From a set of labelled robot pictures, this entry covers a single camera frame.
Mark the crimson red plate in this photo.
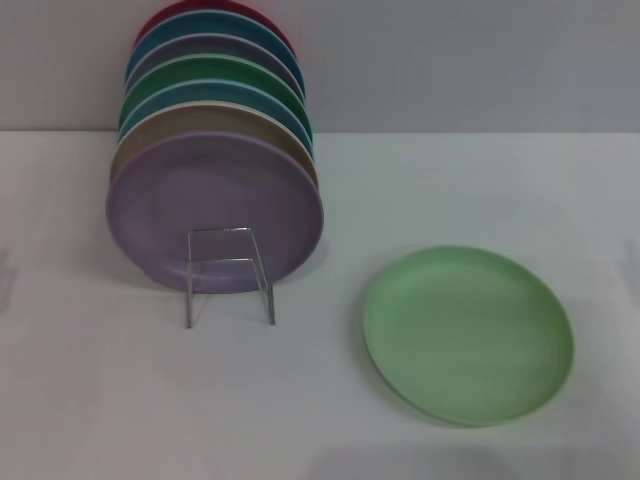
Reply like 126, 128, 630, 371
131, 0, 296, 57

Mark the tan brown plate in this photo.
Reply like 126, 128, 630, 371
109, 99, 320, 192

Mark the dark green plate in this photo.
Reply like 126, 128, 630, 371
118, 53, 310, 127

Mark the light blue plate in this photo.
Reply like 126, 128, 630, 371
117, 78, 315, 157

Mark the metal wire plate rack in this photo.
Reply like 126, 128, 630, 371
185, 227, 277, 330

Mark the light green plate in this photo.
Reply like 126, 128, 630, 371
361, 244, 576, 428

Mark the teal blue plate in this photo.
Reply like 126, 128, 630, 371
125, 9, 304, 84

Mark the lilac plate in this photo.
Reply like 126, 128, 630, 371
105, 131, 325, 295

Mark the grey purple plate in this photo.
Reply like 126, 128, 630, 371
124, 33, 307, 97

